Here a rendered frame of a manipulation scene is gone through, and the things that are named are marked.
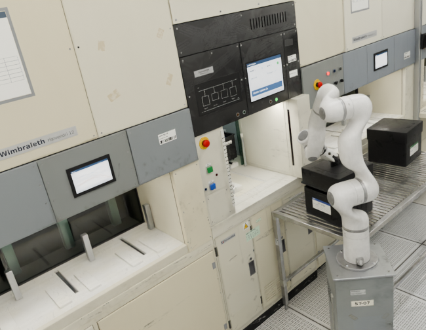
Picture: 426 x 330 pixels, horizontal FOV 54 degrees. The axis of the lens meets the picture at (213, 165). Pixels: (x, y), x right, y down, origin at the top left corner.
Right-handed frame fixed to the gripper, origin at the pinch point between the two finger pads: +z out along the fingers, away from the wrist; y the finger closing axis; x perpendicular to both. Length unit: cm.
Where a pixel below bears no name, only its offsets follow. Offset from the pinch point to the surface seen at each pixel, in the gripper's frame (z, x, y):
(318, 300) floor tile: 74, 79, 20
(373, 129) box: 54, -45, 29
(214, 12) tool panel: -96, -30, 29
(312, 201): 6.8, 25.0, 7.2
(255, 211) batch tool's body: -8, 46, 30
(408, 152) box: 72, -40, 8
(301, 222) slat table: 6.5, 39.1, 6.4
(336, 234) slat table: 8.8, 36.6, -16.6
